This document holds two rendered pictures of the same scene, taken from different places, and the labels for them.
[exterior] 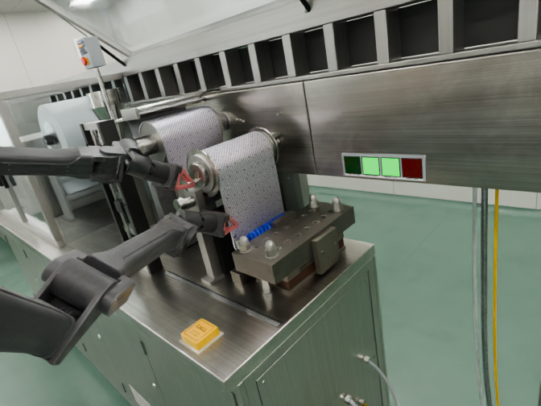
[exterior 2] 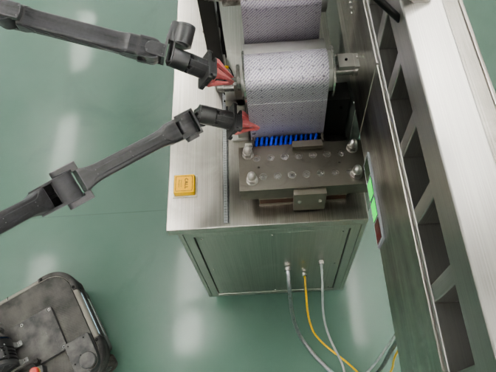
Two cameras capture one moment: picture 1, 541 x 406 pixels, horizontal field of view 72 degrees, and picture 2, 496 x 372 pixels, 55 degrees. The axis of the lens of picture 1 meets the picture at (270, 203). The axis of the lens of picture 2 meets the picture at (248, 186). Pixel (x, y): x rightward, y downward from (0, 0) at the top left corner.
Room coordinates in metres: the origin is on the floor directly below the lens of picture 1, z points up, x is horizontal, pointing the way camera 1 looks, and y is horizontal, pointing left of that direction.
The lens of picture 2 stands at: (0.40, -0.51, 2.33)
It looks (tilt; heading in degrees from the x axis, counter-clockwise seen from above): 61 degrees down; 48
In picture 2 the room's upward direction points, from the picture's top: 8 degrees counter-clockwise
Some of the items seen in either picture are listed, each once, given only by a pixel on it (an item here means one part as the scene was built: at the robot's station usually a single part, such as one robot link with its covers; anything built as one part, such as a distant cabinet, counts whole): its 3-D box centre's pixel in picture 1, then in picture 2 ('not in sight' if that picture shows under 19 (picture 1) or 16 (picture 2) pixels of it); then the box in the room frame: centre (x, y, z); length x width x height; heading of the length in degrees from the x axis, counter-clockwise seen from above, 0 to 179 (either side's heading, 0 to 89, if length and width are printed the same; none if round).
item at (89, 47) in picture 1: (88, 53); not in sight; (1.48, 0.53, 1.66); 0.07 x 0.07 x 0.10; 44
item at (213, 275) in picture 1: (200, 238); (235, 109); (1.05, 0.23, 1.05); 0.06 x 0.05 x 0.31; 133
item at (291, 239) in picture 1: (298, 236); (302, 169); (1.03, -0.06, 1.00); 0.40 x 0.16 x 0.06; 133
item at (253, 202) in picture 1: (255, 205); (286, 120); (1.09, 0.05, 1.11); 0.23 x 0.01 x 0.18; 133
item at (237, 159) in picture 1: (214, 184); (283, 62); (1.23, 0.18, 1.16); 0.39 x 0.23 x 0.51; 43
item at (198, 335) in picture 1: (200, 333); (184, 184); (0.78, 0.24, 0.91); 0.07 x 0.07 x 0.02; 43
